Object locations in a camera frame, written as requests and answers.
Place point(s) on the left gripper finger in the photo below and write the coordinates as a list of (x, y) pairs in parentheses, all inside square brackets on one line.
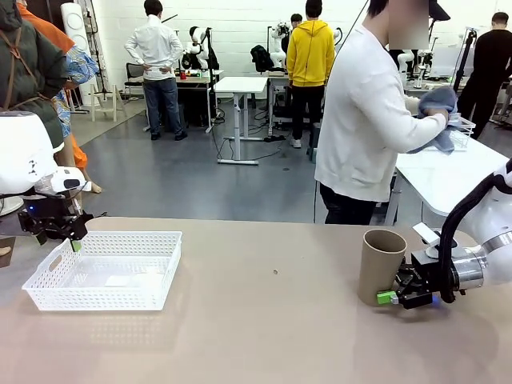
[(77, 232), (36, 231)]

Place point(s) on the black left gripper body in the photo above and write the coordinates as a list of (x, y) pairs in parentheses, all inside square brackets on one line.
[(50, 210)]

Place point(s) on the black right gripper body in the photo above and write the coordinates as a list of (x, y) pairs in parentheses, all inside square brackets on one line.
[(430, 276)]

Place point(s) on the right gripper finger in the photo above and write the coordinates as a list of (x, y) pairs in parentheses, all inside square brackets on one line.
[(405, 274), (410, 298)]

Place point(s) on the brown paper cup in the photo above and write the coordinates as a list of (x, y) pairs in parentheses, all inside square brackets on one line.
[(380, 272)]

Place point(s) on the white perforated plastic basket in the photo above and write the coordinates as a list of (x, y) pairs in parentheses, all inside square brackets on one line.
[(100, 298)]

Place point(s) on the grey blue cloth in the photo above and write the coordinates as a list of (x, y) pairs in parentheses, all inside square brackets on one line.
[(438, 100)]

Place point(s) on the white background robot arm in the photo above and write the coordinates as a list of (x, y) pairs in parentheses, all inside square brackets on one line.
[(278, 40)]

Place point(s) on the person's right forearm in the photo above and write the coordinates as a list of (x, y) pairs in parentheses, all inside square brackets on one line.
[(424, 134)]

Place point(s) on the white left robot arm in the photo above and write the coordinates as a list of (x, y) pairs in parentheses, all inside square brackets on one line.
[(20, 152)]

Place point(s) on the person's left forearm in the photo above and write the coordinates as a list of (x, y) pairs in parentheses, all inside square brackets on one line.
[(413, 107)]

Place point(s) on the white round stand base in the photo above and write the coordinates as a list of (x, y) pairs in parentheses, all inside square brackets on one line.
[(11, 206)]

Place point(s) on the brown cardboard piece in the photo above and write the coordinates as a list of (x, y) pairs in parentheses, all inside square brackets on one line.
[(7, 252)]

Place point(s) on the white rounded table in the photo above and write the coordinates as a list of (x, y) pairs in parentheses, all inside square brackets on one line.
[(440, 180)]

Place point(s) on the white step stool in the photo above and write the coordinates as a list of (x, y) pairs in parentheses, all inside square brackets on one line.
[(93, 104)]

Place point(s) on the person in dark green jacket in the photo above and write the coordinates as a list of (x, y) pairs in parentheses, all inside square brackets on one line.
[(28, 80)]

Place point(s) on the figure in orange blue clothes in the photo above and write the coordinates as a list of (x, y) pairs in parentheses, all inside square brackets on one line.
[(80, 64)]

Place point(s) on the person in white sweater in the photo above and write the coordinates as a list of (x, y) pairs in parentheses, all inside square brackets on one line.
[(356, 120)]

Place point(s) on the black office chair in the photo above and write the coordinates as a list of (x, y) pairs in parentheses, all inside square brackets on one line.
[(134, 72)]

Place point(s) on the grey stool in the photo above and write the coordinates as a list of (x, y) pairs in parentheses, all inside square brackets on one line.
[(314, 140)]

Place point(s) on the black pole stand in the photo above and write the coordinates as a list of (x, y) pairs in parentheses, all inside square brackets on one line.
[(209, 100)]

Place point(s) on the black floor power strip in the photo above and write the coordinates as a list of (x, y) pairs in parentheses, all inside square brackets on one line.
[(275, 138)]

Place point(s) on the white tower fan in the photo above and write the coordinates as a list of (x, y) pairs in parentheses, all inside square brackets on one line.
[(76, 24)]

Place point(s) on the person in white shirt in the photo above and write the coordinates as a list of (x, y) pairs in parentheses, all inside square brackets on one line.
[(154, 52)]

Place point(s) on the small red object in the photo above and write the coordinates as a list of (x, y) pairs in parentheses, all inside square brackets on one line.
[(183, 74)]

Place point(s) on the brown top desk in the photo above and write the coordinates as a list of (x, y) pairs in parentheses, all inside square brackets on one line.
[(196, 80)]

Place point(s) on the standing man in black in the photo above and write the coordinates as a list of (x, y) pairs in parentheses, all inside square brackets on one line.
[(488, 68)]

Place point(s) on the white black background robot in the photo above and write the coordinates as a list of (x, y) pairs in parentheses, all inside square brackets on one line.
[(197, 48)]

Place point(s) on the white standing desk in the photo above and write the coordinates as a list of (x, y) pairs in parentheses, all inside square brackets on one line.
[(240, 84)]

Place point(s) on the wooden top workbench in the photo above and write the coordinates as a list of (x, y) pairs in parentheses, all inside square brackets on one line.
[(276, 76)]

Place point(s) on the person in yellow hoodie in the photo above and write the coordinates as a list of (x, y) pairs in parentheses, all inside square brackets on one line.
[(310, 56)]

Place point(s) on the black bag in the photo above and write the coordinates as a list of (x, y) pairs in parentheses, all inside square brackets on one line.
[(262, 60)]

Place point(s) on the person behind yellow hoodie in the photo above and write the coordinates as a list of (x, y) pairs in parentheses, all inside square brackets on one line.
[(296, 21)]

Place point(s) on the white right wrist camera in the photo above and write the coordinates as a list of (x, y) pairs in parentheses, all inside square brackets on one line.
[(426, 236)]

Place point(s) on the black camera tripod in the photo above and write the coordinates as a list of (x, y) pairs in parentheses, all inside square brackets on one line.
[(466, 52)]

